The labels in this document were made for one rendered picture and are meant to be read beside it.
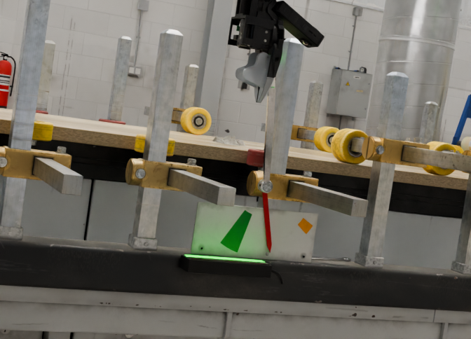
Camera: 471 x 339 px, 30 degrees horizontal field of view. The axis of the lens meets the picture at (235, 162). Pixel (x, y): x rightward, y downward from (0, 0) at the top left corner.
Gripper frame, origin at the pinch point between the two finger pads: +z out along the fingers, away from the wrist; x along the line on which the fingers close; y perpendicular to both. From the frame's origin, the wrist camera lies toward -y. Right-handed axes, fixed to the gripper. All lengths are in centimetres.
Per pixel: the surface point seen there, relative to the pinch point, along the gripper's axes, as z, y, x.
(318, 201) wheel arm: 17.6, -10.8, 7.6
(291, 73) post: -5.6, -8.2, -6.1
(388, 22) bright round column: -69, -228, -334
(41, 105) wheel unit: 10, 20, -115
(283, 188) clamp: 17.1, -9.8, -5.4
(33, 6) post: -9.3, 42.7, -6.2
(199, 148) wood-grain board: 12.2, 1.5, -25.3
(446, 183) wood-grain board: 13, -63, -25
